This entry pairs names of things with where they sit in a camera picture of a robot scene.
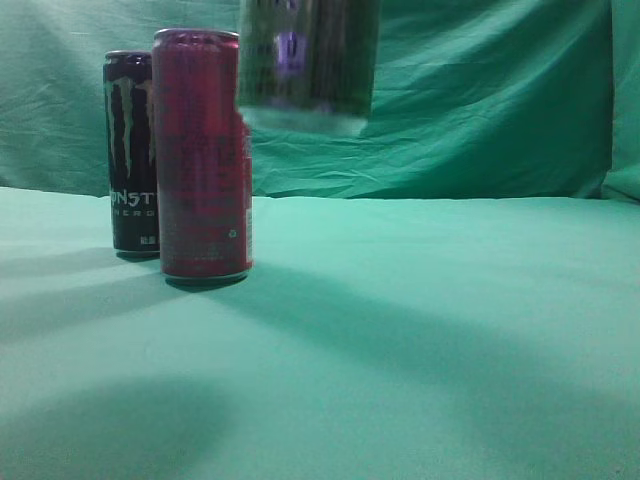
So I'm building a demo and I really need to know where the green table cloth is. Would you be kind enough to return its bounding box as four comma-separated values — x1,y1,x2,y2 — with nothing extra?
1,188,639,479

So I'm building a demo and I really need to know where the red drink can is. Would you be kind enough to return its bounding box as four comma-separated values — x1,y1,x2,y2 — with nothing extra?
152,28,253,284

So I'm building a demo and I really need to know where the black Monster energy can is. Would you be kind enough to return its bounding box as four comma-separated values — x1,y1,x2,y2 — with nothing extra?
103,50,160,258

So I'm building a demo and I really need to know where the green drink can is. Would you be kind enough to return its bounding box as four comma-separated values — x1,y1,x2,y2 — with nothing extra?
236,0,381,137

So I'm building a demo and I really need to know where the green backdrop cloth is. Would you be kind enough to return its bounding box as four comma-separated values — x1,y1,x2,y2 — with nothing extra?
1,1,639,202

